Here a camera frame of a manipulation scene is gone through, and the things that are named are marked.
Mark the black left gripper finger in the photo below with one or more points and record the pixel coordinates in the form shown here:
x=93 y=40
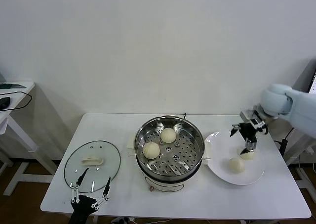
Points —
x=81 y=179
x=106 y=188

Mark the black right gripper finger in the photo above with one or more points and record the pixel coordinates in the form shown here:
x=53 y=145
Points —
x=249 y=146
x=235 y=128

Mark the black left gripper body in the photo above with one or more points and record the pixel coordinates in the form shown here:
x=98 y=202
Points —
x=82 y=206

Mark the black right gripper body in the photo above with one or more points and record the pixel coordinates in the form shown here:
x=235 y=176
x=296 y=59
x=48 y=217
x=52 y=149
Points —
x=248 y=133

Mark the white steamed baozi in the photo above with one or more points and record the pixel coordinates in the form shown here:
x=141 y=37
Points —
x=151 y=150
x=237 y=165
x=248 y=156
x=168 y=135

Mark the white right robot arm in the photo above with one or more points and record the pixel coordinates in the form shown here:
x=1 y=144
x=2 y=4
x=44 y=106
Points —
x=276 y=100

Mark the stainless steel steamer basket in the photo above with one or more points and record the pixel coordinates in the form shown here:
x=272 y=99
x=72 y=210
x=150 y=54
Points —
x=192 y=135

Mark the white round plate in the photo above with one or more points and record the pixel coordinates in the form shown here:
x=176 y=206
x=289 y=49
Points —
x=251 y=177

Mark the white floor power strip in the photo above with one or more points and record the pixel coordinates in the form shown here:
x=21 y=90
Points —
x=121 y=220

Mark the white electric cooker base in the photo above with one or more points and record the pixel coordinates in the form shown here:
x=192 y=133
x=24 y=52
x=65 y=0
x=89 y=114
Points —
x=168 y=187

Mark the open laptop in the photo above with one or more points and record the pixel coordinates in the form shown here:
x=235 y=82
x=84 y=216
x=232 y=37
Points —
x=313 y=83

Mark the black computer mouse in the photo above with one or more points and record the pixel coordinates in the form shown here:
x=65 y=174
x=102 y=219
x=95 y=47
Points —
x=4 y=102

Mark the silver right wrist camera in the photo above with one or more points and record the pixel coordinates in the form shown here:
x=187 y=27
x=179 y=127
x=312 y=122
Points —
x=255 y=122

